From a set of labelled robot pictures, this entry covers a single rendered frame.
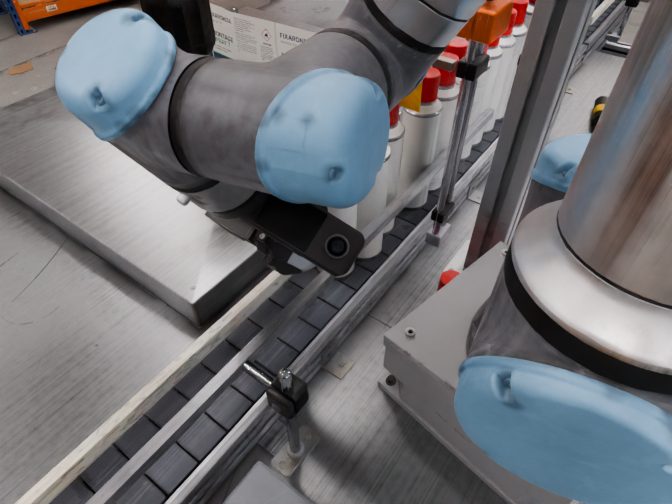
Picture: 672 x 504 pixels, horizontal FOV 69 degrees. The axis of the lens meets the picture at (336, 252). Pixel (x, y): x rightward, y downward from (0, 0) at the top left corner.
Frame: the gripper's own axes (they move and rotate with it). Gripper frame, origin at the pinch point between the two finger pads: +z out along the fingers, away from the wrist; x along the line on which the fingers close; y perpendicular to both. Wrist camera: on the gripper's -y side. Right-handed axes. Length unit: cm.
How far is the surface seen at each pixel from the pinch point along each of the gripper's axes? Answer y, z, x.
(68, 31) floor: 336, 151, -73
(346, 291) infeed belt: -2.8, 5.3, 1.7
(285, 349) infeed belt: -2.2, -0.3, 11.4
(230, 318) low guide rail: 3.8, -4.4, 11.6
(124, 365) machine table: 14.8, -1.6, 23.8
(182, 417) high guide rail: -3.5, -14.5, 19.6
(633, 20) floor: 20, 279, -298
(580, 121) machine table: -13, 44, -56
